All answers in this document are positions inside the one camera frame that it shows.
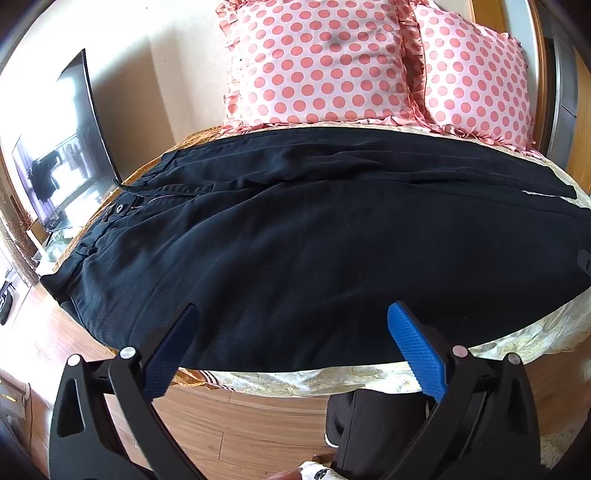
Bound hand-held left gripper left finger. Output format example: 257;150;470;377
50;302;205;480

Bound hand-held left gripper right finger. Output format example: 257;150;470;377
385;302;542;480

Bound black pants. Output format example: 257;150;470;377
41;127;591;372

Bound person's black trouser leg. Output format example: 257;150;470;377
324;389;437;480

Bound patterned slipper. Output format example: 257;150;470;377
295;465;340;480

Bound glass television stand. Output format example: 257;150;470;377
25;217;90;268

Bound wooden cabinet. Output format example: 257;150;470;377
0;367;35;446

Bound beige rug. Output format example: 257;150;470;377
538;413;591;480

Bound grey door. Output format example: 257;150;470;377
542;9;580;153

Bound small pink polka dot pillow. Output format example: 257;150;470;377
406;0;541;155

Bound flat screen television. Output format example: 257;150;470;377
11;48;124;232

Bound large pink polka dot pillow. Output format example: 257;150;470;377
217;0;428;132

